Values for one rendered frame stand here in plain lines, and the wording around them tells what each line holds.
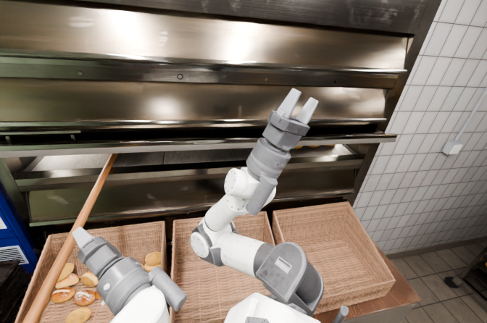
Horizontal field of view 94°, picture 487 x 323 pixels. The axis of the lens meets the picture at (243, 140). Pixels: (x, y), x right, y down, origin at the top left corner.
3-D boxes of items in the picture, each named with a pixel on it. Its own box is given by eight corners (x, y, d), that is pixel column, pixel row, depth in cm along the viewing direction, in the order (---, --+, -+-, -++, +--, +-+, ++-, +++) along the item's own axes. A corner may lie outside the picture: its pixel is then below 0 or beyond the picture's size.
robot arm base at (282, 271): (288, 261, 67) (327, 271, 60) (275, 313, 59) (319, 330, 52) (266, 236, 59) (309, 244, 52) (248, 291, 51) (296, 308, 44)
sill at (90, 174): (25, 178, 106) (22, 171, 104) (355, 158, 149) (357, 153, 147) (17, 187, 101) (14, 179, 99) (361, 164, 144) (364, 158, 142)
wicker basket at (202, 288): (175, 250, 142) (172, 218, 129) (261, 239, 155) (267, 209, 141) (169, 348, 101) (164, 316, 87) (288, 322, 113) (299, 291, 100)
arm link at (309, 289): (279, 256, 67) (325, 271, 59) (267, 288, 62) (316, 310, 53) (262, 236, 61) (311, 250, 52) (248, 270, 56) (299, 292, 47)
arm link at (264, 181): (275, 156, 61) (254, 189, 65) (240, 145, 57) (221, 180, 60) (293, 182, 52) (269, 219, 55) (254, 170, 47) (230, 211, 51)
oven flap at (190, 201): (34, 222, 111) (29, 183, 108) (350, 191, 154) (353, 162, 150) (28, 227, 107) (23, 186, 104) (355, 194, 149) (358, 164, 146)
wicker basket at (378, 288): (265, 238, 155) (271, 209, 142) (337, 227, 169) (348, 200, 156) (296, 321, 114) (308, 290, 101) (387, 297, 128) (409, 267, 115)
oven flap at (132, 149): (-36, 159, 77) (6, 138, 95) (395, 142, 119) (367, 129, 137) (-39, 153, 76) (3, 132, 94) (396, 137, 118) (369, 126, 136)
